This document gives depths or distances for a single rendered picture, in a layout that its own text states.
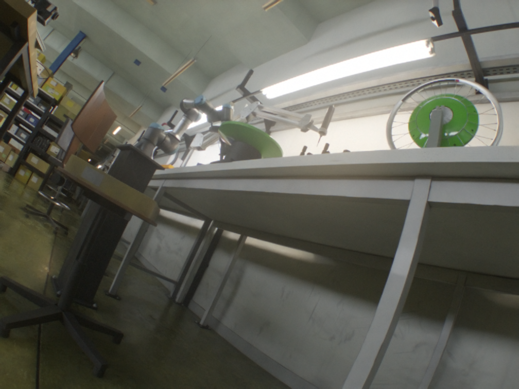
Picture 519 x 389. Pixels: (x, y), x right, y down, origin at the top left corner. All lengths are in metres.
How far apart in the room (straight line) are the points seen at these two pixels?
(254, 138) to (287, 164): 0.32
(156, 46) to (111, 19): 1.26
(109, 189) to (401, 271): 0.82
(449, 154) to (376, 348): 0.41
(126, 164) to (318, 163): 1.01
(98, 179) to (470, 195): 0.99
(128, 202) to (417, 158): 0.80
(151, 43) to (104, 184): 6.07
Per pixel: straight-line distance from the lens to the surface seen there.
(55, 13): 1.87
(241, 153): 1.17
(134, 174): 1.51
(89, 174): 0.96
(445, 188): 0.65
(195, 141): 1.80
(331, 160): 0.76
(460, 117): 1.20
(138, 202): 0.91
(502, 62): 2.10
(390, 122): 1.31
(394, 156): 0.66
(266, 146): 1.17
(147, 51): 6.77
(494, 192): 0.63
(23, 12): 1.24
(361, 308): 1.63
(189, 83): 6.85
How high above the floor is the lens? 0.54
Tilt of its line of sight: 16 degrees up
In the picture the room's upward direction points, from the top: 25 degrees clockwise
